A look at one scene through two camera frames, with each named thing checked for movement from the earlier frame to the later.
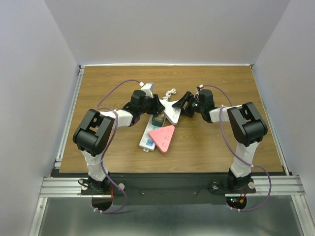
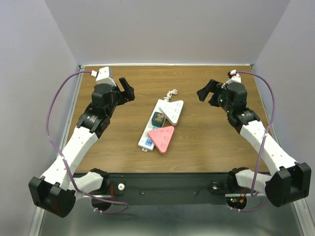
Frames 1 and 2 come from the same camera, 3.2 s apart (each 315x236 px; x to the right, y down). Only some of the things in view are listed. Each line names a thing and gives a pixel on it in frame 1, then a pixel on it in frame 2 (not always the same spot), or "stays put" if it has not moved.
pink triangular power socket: x=162 y=137 stays put
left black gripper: x=157 y=107 → x=129 y=91
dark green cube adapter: x=158 y=120 stays put
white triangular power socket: x=172 y=113 stays put
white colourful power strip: x=146 y=143 stays put
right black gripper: x=190 y=98 → x=213 y=86
